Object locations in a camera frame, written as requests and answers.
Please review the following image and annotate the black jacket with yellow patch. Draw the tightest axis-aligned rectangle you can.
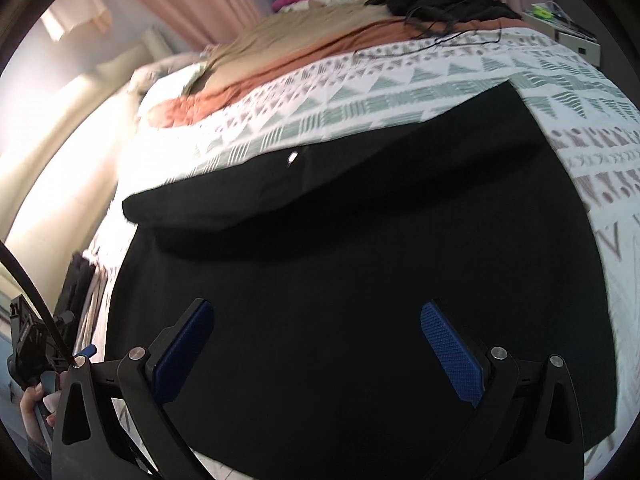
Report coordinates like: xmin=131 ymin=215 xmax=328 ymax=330
xmin=105 ymin=82 xmax=617 ymax=479

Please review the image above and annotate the black clothes pile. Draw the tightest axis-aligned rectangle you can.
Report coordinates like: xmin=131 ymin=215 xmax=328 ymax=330
xmin=368 ymin=0 xmax=521 ymax=24

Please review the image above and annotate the person's left hand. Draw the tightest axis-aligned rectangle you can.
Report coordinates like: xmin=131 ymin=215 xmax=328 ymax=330
xmin=20 ymin=370 xmax=68 ymax=451

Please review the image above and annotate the cream padded headboard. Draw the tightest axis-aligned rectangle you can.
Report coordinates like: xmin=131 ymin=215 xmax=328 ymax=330
xmin=1 ymin=27 xmax=171 ymax=306

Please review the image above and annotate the patterned white bedspread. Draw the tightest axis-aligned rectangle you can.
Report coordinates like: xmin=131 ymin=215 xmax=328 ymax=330
xmin=87 ymin=27 xmax=639 ymax=479

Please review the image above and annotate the white pillow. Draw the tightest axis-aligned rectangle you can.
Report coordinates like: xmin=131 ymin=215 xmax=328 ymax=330
xmin=127 ymin=52 xmax=208 ymax=96

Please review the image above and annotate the white nightstand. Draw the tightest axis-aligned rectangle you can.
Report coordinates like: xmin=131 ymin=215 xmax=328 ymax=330
xmin=522 ymin=3 xmax=602 ymax=68

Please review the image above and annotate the white hanging garment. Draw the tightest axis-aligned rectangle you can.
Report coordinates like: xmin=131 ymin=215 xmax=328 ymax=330
xmin=40 ymin=0 xmax=113 ymax=42

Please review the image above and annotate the tan and rust blanket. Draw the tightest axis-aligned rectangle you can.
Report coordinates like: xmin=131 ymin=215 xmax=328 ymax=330
xmin=137 ymin=4 xmax=525 ymax=128

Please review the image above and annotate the green object on nightstand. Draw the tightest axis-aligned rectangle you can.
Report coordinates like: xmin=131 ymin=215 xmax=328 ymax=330
xmin=530 ymin=4 xmax=555 ymax=21

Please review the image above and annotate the black cord on bed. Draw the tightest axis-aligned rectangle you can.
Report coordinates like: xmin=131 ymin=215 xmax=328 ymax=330
xmin=351 ymin=1 xmax=504 ymax=59

